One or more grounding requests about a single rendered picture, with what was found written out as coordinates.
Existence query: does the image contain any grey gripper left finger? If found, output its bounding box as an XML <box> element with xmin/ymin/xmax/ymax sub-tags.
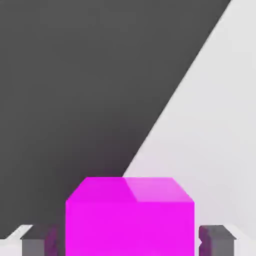
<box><xmin>0</xmin><ymin>224</ymin><xmax>59</xmax><ymax>256</ymax></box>

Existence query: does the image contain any small magenta cube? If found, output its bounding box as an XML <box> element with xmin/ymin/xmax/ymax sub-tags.
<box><xmin>65</xmin><ymin>176</ymin><xmax>195</xmax><ymax>256</ymax></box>

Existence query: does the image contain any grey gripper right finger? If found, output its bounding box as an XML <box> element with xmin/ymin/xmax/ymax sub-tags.
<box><xmin>198</xmin><ymin>224</ymin><xmax>256</xmax><ymax>256</ymax></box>

